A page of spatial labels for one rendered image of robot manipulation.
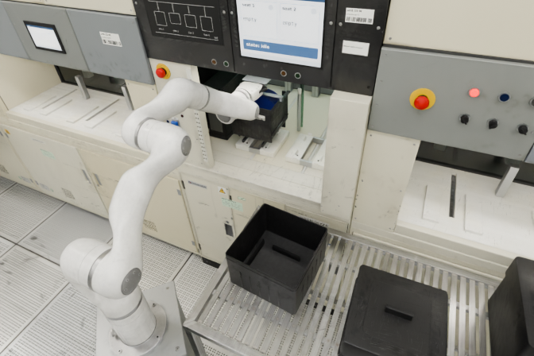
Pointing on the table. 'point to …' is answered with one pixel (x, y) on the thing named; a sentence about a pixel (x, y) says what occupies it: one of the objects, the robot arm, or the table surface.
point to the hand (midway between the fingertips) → (258, 81)
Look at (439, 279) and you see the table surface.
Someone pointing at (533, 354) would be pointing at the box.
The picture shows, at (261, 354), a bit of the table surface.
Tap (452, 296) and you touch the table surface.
